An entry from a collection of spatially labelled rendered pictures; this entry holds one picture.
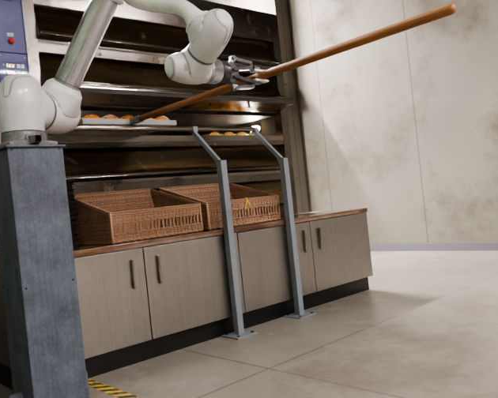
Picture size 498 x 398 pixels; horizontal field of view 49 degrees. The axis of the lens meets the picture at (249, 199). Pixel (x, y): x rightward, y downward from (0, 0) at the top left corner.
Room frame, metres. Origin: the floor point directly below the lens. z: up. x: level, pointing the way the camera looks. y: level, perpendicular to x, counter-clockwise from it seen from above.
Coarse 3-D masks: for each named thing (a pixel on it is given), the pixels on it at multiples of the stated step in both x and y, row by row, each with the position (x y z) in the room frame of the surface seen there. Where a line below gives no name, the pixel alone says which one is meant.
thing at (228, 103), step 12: (84, 96) 2.98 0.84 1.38; (96, 96) 3.02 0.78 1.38; (108, 96) 3.06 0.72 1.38; (120, 96) 3.10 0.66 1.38; (132, 96) 3.14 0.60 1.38; (144, 96) 3.18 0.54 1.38; (156, 96) 3.22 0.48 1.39; (168, 96) 3.27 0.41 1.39; (180, 96) 3.33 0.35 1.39; (216, 96) 3.52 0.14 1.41; (180, 108) 3.55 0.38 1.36; (192, 108) 3.60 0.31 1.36; (204, 108) 3.66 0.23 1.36; (216, 108) 3.71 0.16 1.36; (228, 108) 3.77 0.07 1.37; (240, 108) 3.83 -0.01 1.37; (252, 108) 3.90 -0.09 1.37; (264, 108) 3.96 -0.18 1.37; (276, 108) 4.03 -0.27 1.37
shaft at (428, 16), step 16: (416, 16) 1.58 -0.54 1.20; (432, 16) 1.53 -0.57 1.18; (384, 32) 1.65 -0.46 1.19; (336, 48) 1.79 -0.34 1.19; (352, 48) 1.76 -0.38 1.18; (288, 64) 1.96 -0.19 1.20; (304, 64) 1.92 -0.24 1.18; (192, 96) 2.42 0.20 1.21; (208, 96) 2.34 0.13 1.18; (160, 112) 2.62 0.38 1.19
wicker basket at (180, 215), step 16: (112, 192) 3.11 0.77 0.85; (128, 192) 3.18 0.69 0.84; (144, 192) 3.25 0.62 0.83; (160, 192) 3.20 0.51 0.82; (80, 208) 2.80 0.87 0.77; (96, 208) 2.66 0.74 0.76; (112, 208) 3.08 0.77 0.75; (128, 208) 3.14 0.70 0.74; (144, 208) 2.71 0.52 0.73; (160, 208) 2.78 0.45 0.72; (176, 208) 2.84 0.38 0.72; (192, 208) 2.92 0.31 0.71; (80, 224) 2.81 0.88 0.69; (96, 224) 2.68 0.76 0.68; (112, 224) 2.59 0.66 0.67; (128, 224) 2.65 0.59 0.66; (144, 224) 2.71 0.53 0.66; (160, 224) 3.24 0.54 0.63; (176, 224) 2.84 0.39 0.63; (192, 224) 2.90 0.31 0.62; (80, 240) 2.82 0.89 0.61; (96, 240) 2.69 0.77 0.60; (112, 240) 2.58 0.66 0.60; (128, 240) 2.64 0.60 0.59
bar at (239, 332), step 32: (96, 128) 2.70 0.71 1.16; (128, 128) 2.82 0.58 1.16; (160, 128) 2.95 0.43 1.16; (192, 128) 3.09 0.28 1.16; (224, 128) 3.25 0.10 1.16; (256, 128) 3.41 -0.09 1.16; (224, 160) 2.94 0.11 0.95; (288, 160) 3.27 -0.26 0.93; (224, 192) 2.93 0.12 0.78; (288, 192) 3.25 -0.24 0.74; (224, 224) 2.94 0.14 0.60; (288, 224) 3.26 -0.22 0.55
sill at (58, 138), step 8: (48, 136) 2.92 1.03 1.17; (56, 136) 2.95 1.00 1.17; (64, 136) 2.98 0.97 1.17; (72, 136) 3.01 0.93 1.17; (80, 136) 3.04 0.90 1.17; (88, 136) 3.07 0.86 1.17; (96, 136) 3.11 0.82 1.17; (104, 136) 3.14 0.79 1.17; (112, 136) 3.17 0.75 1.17; (120, 136) 3.21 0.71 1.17; (128, 136) 3.24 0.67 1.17; (136, 136) 3.28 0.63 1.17; (144, 136) 3.31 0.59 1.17; (152, 136) 3.35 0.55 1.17; (160, 136) 3.39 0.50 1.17; (168, 136) 3.43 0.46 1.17; (176, 136) 3.47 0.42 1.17; (184, 136) 3.51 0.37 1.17; (192, 136) 3.55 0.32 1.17; (208, 136) 3.64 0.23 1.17; (216, 136) 3.69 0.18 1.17; (224, 136) 3.74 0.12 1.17; (232, 136) 3.78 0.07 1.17; (240, 136) 3.83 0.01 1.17; (248, 136) 3.88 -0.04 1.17; (264, 136) 3.98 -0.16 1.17; (272, 136) 4.04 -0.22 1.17; (280, 136) 4.09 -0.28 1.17
